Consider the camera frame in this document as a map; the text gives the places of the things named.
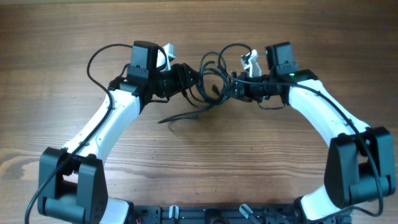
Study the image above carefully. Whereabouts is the black USB cable bundle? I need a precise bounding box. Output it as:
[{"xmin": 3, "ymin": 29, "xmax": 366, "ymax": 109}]
[{"xmin": 157, "ymin": 51, "xmax": 246, "ymax": 124}]

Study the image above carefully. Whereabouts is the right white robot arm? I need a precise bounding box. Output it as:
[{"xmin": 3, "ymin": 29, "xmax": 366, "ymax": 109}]
[{"xmin": 217, "ymin": 42, "xmax": 396, "ymax": 223}]

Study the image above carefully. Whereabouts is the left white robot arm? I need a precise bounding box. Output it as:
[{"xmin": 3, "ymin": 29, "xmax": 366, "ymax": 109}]
[{"xmin": 24, "ymin": 40, "xmax": 200, "ymax": 223}]

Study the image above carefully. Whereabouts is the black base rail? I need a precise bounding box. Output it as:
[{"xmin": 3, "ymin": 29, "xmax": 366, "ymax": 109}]
[{"xmin": 124, "ymin": 203, "xmax": 352, "ymax": 224}]

